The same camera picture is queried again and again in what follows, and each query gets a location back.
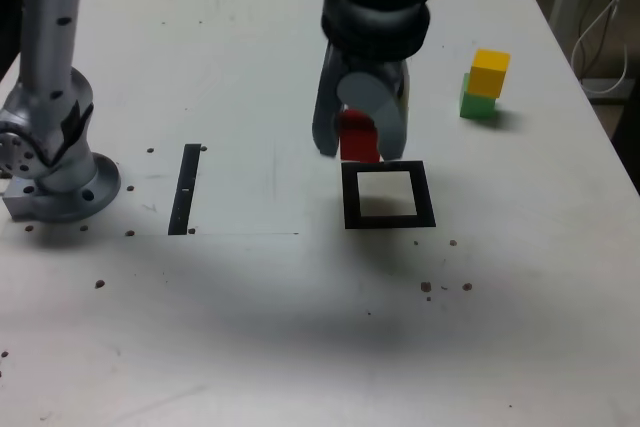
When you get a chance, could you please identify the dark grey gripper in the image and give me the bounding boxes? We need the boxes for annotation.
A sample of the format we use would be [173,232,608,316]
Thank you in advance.
[312,41,413,162]

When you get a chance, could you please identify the red cube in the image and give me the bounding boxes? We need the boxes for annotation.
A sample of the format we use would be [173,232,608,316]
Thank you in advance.
[338,107,381,164]

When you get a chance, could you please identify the green cube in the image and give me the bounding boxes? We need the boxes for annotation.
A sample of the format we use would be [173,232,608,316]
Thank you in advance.
[459,72,499,121]

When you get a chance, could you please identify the yellow cube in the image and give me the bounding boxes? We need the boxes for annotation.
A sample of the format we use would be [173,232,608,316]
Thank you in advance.
[468,48,512,99]

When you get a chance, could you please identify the black tape square outline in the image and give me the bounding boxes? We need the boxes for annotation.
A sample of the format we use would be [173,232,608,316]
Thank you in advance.
[340,160,437,231]

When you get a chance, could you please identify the black tape strip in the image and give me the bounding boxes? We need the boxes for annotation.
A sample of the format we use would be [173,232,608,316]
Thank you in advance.
[168,143,203,237]

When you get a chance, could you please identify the light grey power strip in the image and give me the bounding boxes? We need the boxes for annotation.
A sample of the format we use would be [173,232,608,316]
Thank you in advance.
[581,75,632,98]

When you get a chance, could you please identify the white cable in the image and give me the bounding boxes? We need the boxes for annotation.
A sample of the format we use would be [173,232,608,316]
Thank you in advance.
[569,0,640,96]

